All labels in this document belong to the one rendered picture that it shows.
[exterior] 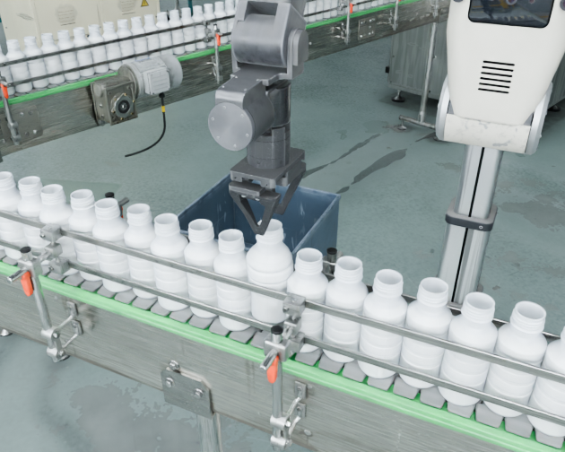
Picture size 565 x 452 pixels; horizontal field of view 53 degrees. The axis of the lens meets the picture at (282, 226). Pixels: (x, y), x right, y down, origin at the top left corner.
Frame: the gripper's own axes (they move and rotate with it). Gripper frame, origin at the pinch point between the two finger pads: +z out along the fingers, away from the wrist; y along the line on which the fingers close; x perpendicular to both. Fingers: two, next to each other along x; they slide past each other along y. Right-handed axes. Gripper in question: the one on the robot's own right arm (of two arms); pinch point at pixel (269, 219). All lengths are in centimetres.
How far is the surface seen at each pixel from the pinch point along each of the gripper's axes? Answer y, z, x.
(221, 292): 3.1, 13.3, -6.7
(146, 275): 1.9, 15.7, -22.1
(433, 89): -384, 99, -46
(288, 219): -56, 36, -23
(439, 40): -384, 62, -47
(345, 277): 1.2, 5.6, 12.2
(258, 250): 1.7, 4.6, -0.9
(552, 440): 3.2, 20.9, 42.2
